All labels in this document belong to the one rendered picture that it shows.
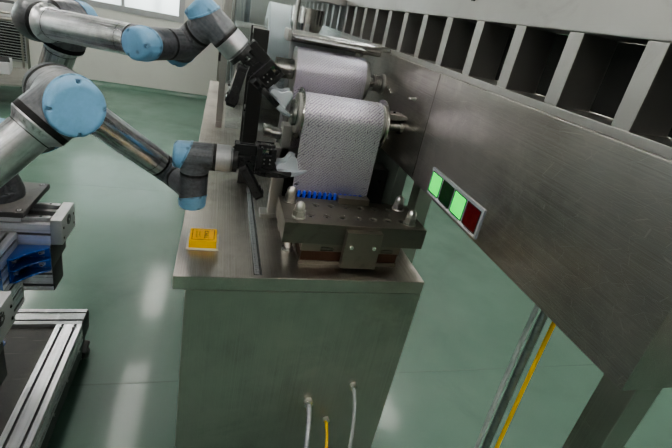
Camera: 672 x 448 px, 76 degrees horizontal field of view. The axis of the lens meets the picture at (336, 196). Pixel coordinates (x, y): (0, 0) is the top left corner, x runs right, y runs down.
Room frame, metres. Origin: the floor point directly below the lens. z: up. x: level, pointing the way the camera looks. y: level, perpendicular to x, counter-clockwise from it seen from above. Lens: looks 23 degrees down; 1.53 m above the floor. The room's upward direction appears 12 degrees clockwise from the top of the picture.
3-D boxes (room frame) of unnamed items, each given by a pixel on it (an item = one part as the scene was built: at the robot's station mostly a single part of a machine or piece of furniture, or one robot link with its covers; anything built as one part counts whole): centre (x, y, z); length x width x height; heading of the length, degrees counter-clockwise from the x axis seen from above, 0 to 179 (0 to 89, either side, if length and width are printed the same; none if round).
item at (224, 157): (1.11, 0.32, 1.11); 0.08 x 0.05 x 0.08; 18
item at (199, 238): (1.00, 0.33, 0.91); 0.07 x 0.07 x 0.02; 18
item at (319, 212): (1.10, -0.05, 1.00); 0.40 x 0.16 x 0.06; 108
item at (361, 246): (1.02, -0.10, 0.96); 0.10 x 0.03 x 0.11; 108
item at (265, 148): (1.13, 0.24, 1.12); 0.12 x 0.08 x 0.09; 108
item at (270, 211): (1.24, 0.20, 1.05); 0.06 x 0.05 x 0.31; 108
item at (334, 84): (1.38, 0.08, 1.16); 0.39 x 0.23 x 0.51; 18
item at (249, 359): (2.13, 0.39, 0.43); 2.52 x 0.64 x 0.86; 18
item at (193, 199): (1.09, 0.41, 1.01); 0.11 x 0.08 x 0.11; 51
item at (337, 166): (1.20, 0.02, 1.11); 0.23 x 0.01 x 0.18; 108
